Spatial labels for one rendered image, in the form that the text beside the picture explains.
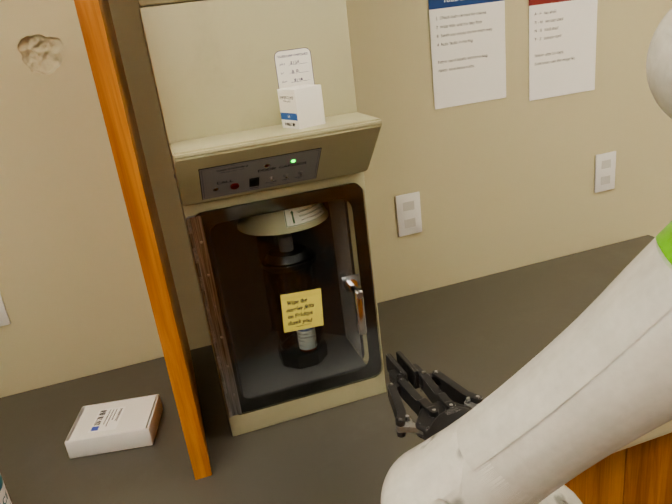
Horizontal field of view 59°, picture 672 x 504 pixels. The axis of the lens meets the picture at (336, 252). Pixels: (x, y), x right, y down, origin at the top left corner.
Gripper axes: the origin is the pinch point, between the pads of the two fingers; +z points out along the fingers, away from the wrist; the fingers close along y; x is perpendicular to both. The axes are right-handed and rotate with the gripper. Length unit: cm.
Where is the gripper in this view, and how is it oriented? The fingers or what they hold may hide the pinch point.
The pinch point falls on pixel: (402, 370)
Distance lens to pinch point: 95.1
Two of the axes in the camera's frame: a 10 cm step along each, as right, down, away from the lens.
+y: -9.5, 2.0, -2.5
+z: -3.0, -2.9, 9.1
